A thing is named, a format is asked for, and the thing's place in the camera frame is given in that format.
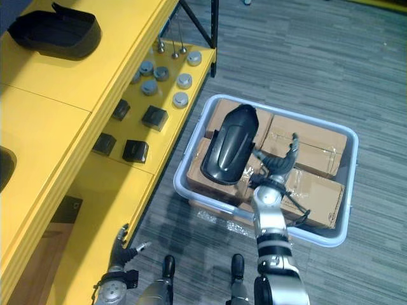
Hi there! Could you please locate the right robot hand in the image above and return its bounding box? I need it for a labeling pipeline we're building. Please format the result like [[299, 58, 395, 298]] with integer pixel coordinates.
[[251, 132, 301, 176]]

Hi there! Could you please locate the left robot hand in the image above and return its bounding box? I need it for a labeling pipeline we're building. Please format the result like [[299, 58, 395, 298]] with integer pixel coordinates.
[[107, 223, 153, 271]]

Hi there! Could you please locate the black plastic housing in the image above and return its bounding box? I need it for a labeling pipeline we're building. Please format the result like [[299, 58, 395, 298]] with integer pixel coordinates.
[[0, 146, 17, 193], [200, 104, 258, 186], [7, 2, 103, 60]]

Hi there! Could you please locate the yellow metal shelf unit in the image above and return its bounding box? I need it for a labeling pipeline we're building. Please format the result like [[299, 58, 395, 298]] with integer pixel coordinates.
[[0, 0, 217, 305]]

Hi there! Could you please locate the brown cardboard box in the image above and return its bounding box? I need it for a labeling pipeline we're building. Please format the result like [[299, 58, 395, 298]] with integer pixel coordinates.
[[186, 137, 256, 198], [205, 98, 275, 151], [259, 114, 348, 179], [238, 167, 347, 230]]

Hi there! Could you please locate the silver left robot leg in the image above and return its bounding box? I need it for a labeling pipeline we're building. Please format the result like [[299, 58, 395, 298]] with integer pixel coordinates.
[[139, 254, 177, 305]]

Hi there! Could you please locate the silver robot leg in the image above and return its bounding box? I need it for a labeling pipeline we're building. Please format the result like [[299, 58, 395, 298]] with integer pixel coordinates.
[[225, 253, 252, 305], [139, 254, 177, 305]]

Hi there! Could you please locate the grey plastic bin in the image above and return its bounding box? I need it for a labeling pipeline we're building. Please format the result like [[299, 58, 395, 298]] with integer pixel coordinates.
[[172, 94, 360, 248]]

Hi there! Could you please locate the small black box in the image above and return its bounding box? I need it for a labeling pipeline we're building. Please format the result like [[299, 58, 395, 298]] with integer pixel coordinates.
[[51, 196, 84, 224], [111, 98, 132, 121], [121, 139, 150, 165], [141, 105, 169, 132], [92, 133, 116, 157]]

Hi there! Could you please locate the silver right robot leg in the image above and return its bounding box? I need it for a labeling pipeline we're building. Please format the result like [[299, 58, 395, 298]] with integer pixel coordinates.
[[225, 253, 252, 305]]

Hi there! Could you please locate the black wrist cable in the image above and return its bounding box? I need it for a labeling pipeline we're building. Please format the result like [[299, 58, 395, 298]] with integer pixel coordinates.
[[279, 186, 312, 228]]

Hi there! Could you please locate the black shelf frame upright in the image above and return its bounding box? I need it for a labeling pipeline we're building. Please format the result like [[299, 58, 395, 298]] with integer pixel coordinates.
[[183, 0, 220, 78]]

